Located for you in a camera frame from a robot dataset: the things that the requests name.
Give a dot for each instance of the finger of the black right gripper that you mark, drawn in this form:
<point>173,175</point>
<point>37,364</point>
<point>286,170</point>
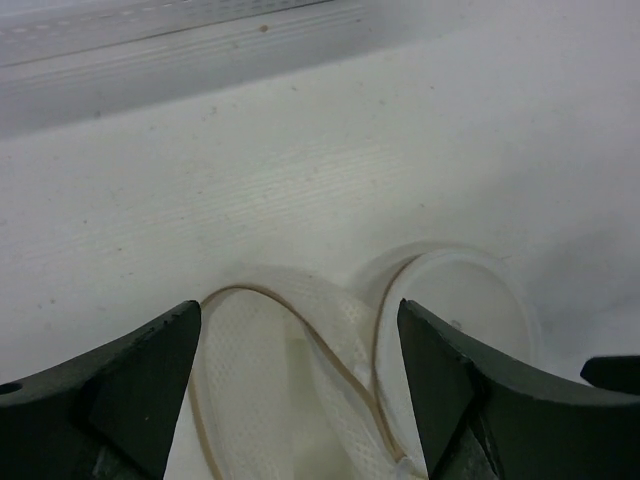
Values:
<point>613,373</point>

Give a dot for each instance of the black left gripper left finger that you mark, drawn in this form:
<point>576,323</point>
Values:
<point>110,413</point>

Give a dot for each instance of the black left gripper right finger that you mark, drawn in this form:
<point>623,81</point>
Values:
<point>482,414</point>

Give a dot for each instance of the white mesh laundry bag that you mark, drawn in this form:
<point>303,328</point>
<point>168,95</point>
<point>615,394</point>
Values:
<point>298,378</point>

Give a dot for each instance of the white perforated plastic basket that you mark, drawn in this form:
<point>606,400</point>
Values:
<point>67,89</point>

